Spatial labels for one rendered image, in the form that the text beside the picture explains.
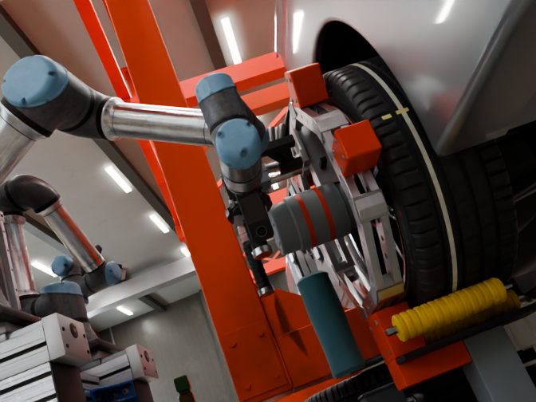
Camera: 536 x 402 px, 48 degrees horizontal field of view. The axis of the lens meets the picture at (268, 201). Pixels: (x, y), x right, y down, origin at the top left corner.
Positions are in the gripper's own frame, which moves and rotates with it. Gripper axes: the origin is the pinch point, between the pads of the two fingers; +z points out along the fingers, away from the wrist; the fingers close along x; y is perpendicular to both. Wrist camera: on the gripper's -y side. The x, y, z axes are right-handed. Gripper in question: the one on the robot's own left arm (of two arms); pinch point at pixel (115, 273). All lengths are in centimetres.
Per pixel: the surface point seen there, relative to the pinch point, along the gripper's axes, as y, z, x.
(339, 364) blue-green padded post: 61, -59, 95
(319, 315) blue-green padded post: 48, -60, 93
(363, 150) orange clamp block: 26, -96, 119
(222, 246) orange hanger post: 15, -33, 61
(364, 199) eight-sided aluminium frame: 33, -88, 116
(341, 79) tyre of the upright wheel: 3, -85, 118
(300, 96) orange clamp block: 2, -82, 108
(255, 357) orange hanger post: 51, -34, 64
